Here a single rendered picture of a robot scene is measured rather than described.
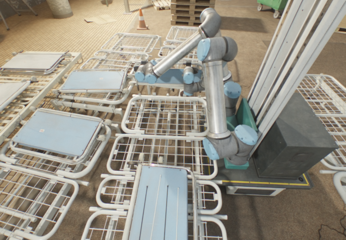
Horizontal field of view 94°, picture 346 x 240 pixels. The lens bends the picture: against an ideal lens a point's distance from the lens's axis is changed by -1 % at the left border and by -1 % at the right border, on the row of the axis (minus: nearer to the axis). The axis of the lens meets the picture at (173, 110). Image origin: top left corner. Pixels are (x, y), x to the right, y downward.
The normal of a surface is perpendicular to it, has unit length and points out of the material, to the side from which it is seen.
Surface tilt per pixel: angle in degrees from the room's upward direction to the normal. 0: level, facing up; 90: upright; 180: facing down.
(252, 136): 5
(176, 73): 90
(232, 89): 5
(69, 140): 7
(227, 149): 53
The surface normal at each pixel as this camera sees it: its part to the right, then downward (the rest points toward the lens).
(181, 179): 0.08, -0.69
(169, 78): -0.05, 0.72
